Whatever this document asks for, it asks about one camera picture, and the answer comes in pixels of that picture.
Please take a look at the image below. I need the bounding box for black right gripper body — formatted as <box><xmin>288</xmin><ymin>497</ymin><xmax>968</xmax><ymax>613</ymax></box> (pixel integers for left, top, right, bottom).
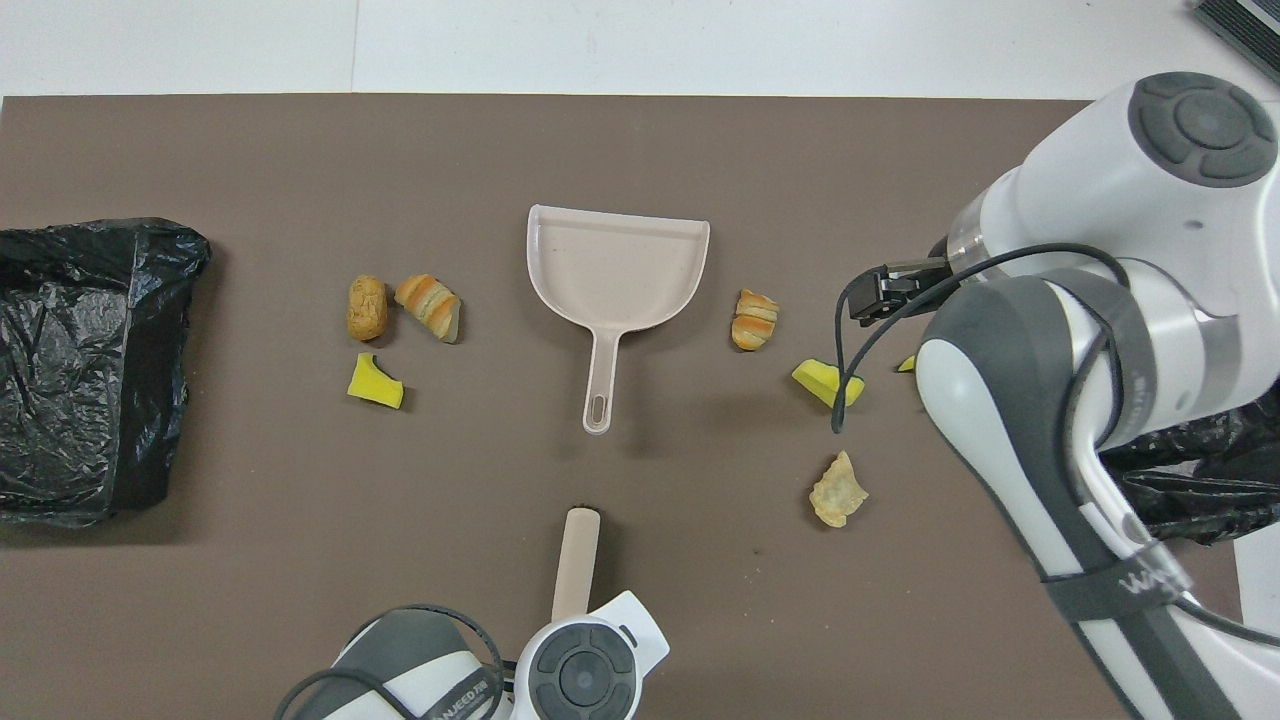
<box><xmin>848</xmin><ymin>256</ymin><xmax>953</xmax><ymax>324</ymax></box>

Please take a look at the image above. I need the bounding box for yellow sponge with green pad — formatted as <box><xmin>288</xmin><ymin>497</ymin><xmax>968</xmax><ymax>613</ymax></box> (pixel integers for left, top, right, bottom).
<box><xmin>791</xmin><ymin>359</ymin><xmax>866</xmax><ymax>412</ymax></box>

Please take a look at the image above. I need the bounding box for small striped croissant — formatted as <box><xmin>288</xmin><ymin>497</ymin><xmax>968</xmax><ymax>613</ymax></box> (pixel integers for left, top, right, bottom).
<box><xmin>731</xmin><ymin>289</ymin><xmax>780</xmax><ymax>352</ymax></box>

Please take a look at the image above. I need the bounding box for pale dumpling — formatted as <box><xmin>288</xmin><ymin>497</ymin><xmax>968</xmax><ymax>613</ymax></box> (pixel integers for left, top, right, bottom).
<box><xmin>809</xmin><ymin>450</ymin><xmax>869</xmax><ymax>529</ymax></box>

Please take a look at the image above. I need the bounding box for beige plastic dustpan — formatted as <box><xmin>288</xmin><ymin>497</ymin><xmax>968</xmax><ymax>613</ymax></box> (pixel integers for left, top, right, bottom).
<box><xmin>526</xmin><ymin>204</ymin><xmax>712</xmax><ymax>436</ymax></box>

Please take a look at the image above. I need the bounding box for beige brush with black bristles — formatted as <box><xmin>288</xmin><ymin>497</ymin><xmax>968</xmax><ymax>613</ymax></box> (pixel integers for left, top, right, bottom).
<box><xmin>551</xmin><ymin>505</ymin><xmax>602</xmax><ymax>623</ymax></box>

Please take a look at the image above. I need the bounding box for orange striped croissant piece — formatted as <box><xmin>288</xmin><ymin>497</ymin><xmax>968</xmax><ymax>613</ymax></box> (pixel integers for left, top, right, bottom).
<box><xmin>393</xmin><ymin>273</ymin><xmax>464</xmax><ymax>345</ymax></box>

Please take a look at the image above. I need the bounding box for brown potato shaped bread roll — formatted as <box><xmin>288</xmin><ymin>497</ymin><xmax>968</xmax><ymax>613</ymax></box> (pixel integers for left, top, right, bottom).
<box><xmin>346</xmin><ymin>275</ymin><xmax>389</xmax><ymax>342</ymax></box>

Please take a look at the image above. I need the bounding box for plain yellow sponge piece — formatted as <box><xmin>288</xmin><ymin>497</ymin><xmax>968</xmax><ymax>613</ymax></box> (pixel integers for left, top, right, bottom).
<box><xmin>347</xmin><ymin>352</ymin><xmax>406</xmax><ymax>411</ymax></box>

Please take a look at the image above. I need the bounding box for bin lined with black bag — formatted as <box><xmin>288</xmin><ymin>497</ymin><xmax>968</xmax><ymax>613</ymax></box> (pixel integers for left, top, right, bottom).
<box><xmin>1095</xmin><ymin>385</ymin><xmax>1280</xmax><ymax>546</ymax></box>
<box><xmin>0</xmin><ymin>218</ymin><xmax>213</xmax><ymax>528</ymax></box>

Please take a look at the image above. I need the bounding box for brown table mat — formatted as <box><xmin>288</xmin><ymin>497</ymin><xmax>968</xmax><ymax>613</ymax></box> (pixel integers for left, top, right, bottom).
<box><xmin>0</xmin><ymin>94</ymin><xmax>1254</xmax><ymax>720</ymax></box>

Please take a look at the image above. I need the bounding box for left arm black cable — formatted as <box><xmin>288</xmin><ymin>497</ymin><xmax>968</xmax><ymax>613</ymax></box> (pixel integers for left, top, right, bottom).
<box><xmin>275</xmin><ymin>603</ymin><xmax>511</xmax><ymax>720</ymax></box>

